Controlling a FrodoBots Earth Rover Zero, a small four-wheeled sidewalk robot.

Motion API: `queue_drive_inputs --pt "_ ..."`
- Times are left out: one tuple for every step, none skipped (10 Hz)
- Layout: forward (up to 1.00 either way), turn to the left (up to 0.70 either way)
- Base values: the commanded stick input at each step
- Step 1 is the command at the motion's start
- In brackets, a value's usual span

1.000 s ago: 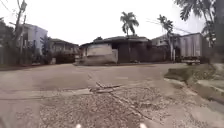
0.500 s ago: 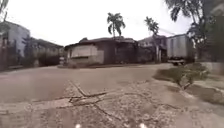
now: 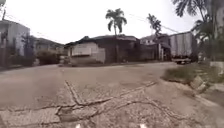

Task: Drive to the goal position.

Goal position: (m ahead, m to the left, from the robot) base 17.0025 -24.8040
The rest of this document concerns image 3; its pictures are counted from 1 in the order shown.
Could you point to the palm tree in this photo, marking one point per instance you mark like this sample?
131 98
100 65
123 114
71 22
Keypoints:
155 24
115 20

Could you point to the bush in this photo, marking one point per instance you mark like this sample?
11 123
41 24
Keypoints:
47 57

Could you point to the robot's own part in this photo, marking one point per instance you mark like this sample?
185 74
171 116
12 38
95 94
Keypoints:
77 126
142 126

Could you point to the grass patch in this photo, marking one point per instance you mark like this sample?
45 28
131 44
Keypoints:
181 73

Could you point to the grey box truck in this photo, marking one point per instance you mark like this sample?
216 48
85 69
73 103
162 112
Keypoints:
181 45

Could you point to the grey concrete road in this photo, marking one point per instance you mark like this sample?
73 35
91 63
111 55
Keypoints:
40 86

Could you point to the broken kerb stones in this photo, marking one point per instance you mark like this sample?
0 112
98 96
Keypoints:
198 82

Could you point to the group of palm trees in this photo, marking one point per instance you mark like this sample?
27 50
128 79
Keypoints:
206 28

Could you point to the pale grey building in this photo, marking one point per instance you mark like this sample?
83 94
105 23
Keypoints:
15 36

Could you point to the low building with white wall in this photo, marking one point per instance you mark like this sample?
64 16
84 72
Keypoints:
83 50

